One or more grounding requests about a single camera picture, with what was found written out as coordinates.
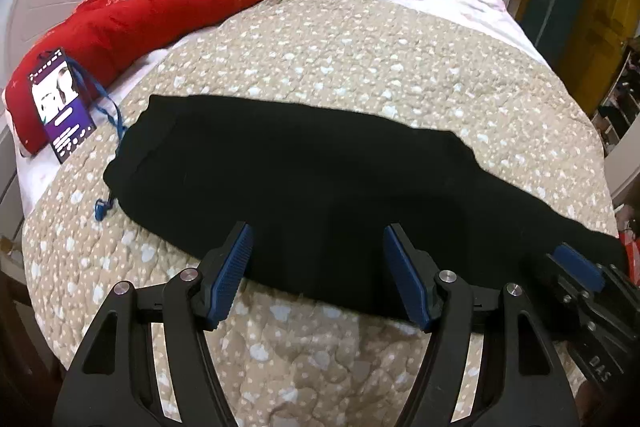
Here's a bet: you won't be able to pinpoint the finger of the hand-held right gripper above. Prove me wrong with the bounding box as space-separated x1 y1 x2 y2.
552 242 606 294

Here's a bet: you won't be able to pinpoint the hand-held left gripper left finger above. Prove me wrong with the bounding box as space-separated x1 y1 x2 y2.
52 222 256 427

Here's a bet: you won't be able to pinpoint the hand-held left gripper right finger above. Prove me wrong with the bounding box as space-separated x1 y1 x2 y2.
382 222 583 427

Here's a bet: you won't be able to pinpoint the black pants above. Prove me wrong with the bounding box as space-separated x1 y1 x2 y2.
102 94 627 324

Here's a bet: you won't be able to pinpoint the red box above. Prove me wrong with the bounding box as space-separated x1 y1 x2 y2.
619 229 640 285

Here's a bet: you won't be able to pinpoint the beige spotted quilt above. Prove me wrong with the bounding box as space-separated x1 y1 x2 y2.
22 0 617 427

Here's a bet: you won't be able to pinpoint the purple badge card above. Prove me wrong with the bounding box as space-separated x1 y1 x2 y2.
27 48 97 164

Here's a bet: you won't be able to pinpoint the yellow wooden door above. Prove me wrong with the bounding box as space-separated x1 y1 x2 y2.
575 0 638 84

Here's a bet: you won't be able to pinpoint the red quilted comforter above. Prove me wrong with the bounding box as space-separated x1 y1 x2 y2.
5 0 392 156

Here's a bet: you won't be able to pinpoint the purple badge with blue lanyard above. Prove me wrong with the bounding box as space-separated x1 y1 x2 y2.
47 51 128 222

